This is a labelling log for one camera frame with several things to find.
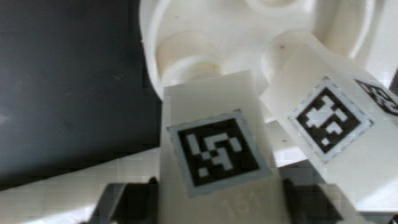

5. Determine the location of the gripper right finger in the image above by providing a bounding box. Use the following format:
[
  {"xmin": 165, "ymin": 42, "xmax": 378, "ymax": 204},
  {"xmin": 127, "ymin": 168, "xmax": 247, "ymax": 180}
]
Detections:
[{"xmin": 282, "ymin": 179, "xmax": 362, "ymax": 224}]

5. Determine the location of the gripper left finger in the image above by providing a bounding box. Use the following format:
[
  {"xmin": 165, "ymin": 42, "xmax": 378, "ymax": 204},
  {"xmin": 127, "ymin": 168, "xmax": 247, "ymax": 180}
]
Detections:
[{"xmin": 81, "ymin": 177, "xmax": 158, "ymax": 224}]

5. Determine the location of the white stool leg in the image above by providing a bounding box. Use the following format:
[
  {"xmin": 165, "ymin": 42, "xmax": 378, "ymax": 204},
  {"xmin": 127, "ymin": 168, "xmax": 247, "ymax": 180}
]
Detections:
[
  {"xmin": 261, "ymin": 30, "xmax": 398, "ymax": 213},
  {"xmin": 158, "ymin": 71, "xmax": 289, "ymax": 224}
]

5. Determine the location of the white round stool seat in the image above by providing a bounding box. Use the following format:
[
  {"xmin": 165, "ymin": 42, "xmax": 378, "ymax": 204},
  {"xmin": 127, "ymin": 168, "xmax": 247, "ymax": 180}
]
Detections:
[{"xmin": 140, "ymin": 0, "xmax": 374, "ymax": 130}]

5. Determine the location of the white L-shaped fence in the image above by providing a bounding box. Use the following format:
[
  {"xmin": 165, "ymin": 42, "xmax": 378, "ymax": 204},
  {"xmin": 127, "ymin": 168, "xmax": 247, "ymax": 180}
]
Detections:
[{"xmin": 0, "ymin": 0, "xmax": 398, "ymax": 224}]

